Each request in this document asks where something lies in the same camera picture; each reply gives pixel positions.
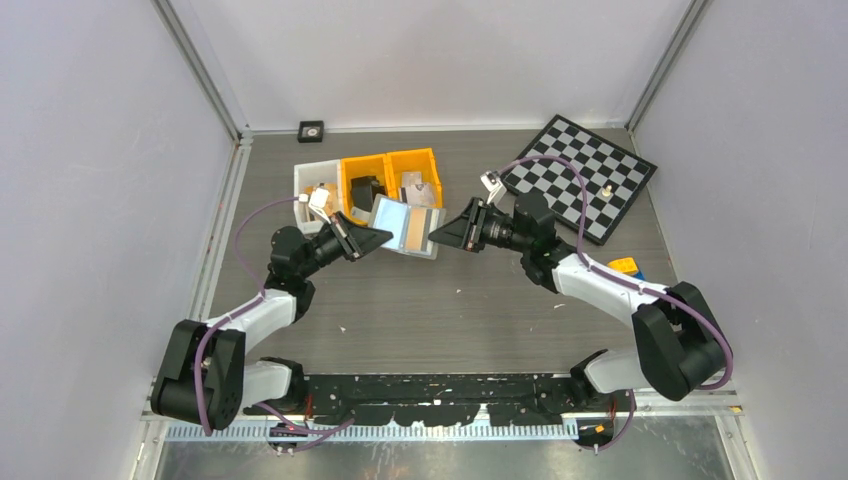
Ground tan credit card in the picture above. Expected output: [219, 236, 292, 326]
[401, 206, 443, 259]

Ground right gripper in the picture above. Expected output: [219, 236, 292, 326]
[429, 198, 532, 254]

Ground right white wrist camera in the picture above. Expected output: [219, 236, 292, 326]
[480, 170, 507, 205]

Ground right orange storage bin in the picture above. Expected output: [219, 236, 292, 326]
[386, 147, 444, 208]

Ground middle orange storage bin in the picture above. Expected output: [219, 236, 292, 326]
[341, 153, 393, 225]

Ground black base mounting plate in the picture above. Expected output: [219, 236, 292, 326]
[268, 373, 631, 427]

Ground yellow blue toy car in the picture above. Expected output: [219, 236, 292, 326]
[607, 257, 645, 280]

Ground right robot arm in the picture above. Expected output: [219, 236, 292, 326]
[429, 193, 733, 411]

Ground wooden pieces in bin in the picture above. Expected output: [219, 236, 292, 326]
[304, 183, 340, 216]

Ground cards in orange bin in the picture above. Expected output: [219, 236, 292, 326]
[398, 171, 437, 207]

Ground clear plastic card holder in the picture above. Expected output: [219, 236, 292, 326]
[366, 195, 446, 256]

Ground black box in bin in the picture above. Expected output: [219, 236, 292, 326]
[350, 175, 386, 211]

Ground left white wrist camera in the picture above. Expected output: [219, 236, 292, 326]
[297, 183, 338, 223]

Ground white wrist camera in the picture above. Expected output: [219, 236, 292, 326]
[480, 170, 507, 205]
[297, 183, 338, 223]

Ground black white chessboard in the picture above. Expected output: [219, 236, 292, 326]
[502, 115, 657, 246]

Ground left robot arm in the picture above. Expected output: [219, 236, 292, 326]
[150, 213, 393, 434]

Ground white storage bin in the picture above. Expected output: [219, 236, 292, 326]
[293, 159, 343, 235]

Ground orange storage bin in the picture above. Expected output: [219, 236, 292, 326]
[341, 153, 393, 225]
[386, 147, 444, 208]

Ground small black square device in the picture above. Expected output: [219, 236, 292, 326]
[297, 120, 325, 143]

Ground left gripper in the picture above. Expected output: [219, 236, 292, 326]
[298, 211, 391, 279]

